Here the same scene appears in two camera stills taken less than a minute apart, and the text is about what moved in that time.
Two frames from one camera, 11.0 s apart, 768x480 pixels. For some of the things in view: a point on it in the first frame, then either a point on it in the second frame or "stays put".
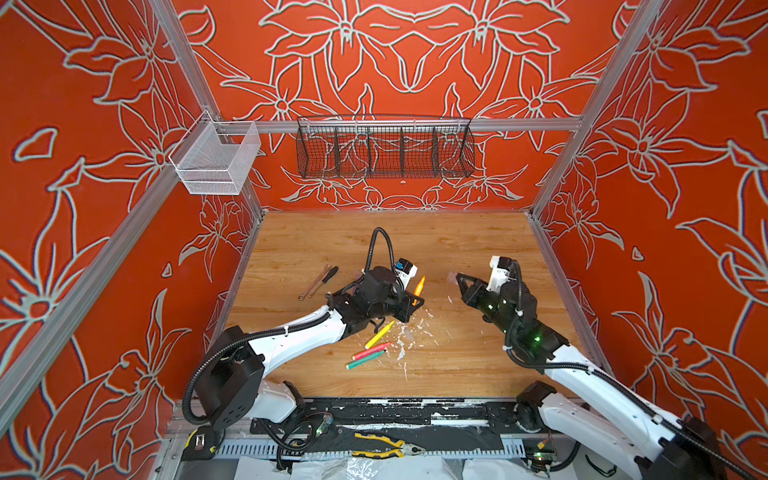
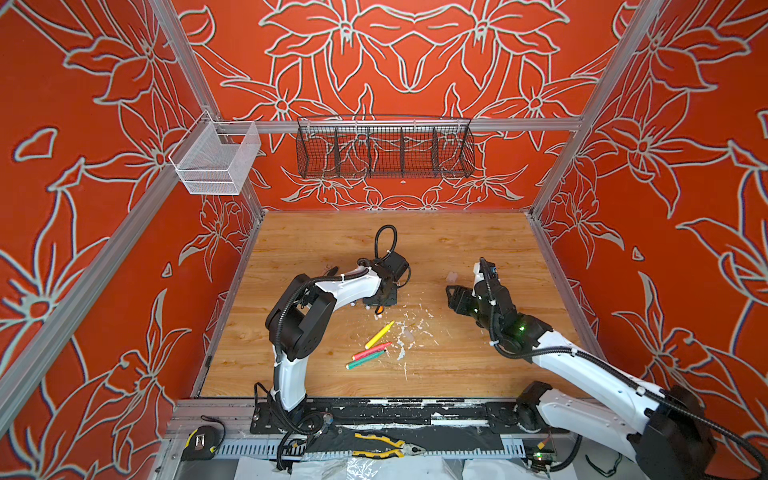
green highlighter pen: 361,360 stays put
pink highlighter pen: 371,351 stays put
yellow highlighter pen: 379,335 stays put
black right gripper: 471,295 -> 461,296
